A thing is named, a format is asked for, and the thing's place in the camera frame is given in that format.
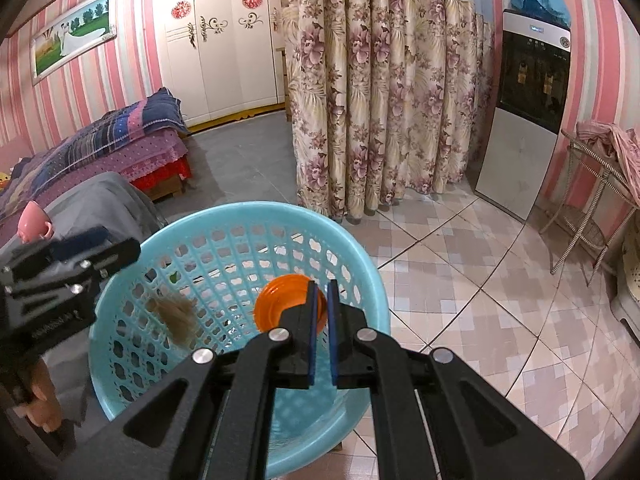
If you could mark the wicker glass side table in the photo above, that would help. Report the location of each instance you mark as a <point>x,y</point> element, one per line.
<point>590,176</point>

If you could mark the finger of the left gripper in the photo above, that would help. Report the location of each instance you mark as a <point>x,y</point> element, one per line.
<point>90,259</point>
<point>70,247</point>

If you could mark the pink cloth on table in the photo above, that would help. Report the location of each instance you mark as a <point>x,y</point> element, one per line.
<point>615,140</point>

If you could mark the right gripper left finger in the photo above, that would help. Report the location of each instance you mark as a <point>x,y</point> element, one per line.
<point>210,417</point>

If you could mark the light blue plastic basket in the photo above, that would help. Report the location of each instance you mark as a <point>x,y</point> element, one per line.
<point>221,258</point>

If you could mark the blue plaid quilt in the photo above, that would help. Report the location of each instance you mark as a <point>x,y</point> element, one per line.
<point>115,130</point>

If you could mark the white wardrobe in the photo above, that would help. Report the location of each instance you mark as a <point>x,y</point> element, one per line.
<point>220,58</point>

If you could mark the floral curtain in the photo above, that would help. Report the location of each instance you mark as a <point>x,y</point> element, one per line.
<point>387,96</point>

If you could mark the person's left hand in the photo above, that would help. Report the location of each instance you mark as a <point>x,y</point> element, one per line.
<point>44,411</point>

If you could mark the yellow duck plush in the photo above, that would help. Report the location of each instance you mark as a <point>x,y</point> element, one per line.
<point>5,180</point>

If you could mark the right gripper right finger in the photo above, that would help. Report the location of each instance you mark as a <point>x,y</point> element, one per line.
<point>433,415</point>

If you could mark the bed with purple sheet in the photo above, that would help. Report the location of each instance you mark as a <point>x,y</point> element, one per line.
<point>150,159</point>

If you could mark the pink pig mug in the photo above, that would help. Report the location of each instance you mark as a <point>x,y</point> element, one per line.
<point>34,224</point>

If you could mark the grey table cloth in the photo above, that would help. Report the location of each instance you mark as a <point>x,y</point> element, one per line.
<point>105,200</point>

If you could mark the brown paper trash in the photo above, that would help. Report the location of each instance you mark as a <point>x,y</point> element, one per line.
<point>177,313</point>

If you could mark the water dispenser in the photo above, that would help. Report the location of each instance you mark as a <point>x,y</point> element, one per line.
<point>532,91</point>

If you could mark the framed wedding picture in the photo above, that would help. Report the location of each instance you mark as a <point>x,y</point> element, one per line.
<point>77,31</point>

